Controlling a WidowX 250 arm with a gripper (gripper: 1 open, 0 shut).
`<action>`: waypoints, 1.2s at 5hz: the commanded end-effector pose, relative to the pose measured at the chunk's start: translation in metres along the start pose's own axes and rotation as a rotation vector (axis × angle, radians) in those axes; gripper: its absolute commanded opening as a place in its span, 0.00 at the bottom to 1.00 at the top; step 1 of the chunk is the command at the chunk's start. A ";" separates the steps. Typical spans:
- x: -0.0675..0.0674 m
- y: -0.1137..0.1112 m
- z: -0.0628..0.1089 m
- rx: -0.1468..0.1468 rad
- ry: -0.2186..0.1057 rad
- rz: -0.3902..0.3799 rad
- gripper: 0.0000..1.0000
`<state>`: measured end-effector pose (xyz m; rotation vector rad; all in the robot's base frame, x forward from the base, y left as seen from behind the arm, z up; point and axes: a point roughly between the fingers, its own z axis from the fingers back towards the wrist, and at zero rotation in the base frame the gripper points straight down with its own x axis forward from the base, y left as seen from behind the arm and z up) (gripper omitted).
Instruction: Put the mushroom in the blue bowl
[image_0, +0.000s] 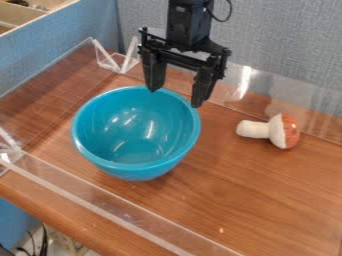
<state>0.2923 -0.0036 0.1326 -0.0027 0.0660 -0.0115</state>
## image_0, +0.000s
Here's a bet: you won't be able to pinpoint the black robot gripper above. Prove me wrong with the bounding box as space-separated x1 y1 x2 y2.
138 0 232 108

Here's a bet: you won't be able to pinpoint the white and brown toy mushroom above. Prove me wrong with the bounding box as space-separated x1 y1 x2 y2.
235 113 300 150

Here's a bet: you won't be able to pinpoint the blue plastic bowl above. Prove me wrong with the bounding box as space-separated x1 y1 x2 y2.
70 86 200 181

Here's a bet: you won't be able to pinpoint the wooden shelf unit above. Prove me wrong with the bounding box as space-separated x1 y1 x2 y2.
0 0 80 38

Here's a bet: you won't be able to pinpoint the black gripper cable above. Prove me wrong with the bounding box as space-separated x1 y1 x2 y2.
204 0 233 23

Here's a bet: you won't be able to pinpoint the clear acrylic barrier wall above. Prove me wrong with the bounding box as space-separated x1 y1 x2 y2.
0 40 342 256

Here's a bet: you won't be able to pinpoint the black cables under table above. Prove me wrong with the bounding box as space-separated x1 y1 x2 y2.
0 223 50 256

